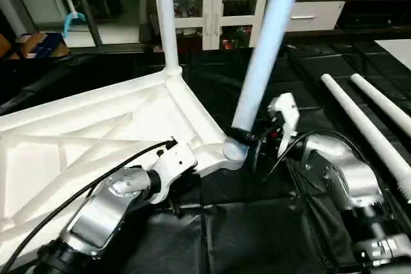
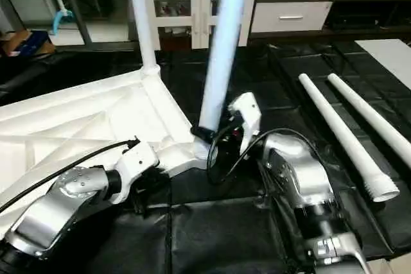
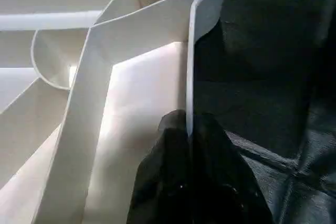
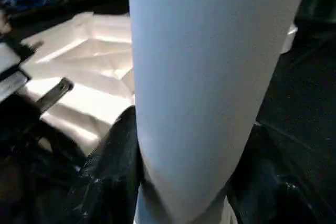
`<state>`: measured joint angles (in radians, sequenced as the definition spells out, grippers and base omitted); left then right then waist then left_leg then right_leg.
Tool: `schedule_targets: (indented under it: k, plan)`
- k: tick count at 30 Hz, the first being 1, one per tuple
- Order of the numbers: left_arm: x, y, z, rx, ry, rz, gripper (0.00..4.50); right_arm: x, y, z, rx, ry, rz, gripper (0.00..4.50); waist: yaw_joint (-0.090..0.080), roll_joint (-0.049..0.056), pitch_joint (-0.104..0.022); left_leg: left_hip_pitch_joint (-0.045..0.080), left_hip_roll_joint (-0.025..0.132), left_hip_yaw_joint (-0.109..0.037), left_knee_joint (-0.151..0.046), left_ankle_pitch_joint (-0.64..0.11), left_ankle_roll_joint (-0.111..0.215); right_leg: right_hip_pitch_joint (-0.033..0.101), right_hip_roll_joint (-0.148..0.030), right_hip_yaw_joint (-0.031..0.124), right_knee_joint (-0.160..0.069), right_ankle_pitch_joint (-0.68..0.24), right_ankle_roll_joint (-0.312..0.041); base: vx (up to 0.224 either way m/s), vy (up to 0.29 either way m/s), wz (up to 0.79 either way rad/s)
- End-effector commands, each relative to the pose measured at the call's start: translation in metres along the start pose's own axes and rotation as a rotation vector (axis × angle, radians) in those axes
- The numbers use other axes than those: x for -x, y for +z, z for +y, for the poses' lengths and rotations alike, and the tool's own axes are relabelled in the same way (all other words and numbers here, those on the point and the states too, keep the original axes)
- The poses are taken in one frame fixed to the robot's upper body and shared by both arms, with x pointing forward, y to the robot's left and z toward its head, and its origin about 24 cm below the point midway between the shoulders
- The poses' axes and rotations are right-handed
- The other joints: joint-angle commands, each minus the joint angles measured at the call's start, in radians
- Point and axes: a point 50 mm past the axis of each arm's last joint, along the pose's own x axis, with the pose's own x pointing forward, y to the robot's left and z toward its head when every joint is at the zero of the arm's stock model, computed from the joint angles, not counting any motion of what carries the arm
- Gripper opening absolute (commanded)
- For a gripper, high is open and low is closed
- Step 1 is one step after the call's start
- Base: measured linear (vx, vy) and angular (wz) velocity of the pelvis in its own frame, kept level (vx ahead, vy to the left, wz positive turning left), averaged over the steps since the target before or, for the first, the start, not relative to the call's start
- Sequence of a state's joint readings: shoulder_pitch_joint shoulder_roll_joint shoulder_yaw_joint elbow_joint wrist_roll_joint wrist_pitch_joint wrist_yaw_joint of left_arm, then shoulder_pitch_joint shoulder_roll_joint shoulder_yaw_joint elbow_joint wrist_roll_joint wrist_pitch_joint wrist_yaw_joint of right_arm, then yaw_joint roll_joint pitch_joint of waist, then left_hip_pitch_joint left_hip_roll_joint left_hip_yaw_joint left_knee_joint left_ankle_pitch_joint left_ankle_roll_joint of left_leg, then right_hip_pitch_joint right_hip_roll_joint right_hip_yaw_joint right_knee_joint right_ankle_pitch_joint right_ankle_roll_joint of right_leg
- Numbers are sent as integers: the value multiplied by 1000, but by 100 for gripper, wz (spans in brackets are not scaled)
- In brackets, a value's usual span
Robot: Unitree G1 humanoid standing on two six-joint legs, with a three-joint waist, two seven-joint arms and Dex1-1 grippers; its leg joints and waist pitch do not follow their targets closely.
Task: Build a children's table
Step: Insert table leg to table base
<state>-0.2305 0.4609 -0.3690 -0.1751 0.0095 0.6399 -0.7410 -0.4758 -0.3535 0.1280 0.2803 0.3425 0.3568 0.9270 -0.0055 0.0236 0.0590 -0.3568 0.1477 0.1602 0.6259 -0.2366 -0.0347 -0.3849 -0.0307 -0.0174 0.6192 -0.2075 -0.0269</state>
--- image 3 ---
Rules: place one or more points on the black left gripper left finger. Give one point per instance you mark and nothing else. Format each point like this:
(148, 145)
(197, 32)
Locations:
(165, 182)

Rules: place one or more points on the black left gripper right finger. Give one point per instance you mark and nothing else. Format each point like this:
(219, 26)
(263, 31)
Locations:
(226, 192)

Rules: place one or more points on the white plastic table top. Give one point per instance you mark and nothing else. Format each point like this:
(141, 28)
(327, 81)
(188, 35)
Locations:
(63, 51)

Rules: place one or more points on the black work mat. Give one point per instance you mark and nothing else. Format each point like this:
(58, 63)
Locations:
(283, 77)

